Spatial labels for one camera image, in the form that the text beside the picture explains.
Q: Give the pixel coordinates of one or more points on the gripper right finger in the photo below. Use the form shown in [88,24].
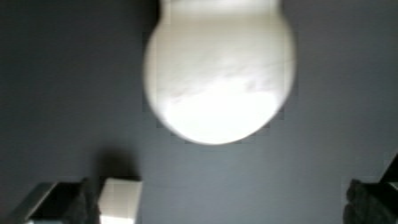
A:
[372,199]

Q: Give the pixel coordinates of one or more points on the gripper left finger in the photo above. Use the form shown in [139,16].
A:
[81,203]

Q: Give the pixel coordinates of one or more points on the white lamp bulb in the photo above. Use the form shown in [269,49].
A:
[219,67]

